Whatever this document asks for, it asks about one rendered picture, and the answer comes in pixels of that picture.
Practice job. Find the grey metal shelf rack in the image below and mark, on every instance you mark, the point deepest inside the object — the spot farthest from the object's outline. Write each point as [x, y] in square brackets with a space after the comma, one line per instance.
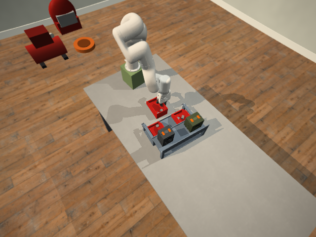
[182, 135]

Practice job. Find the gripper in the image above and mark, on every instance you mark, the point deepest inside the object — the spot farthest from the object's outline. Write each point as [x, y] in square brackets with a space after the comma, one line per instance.
[163, 98]

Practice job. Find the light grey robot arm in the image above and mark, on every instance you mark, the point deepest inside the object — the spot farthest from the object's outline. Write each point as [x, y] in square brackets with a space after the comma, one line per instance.
[138, 50]

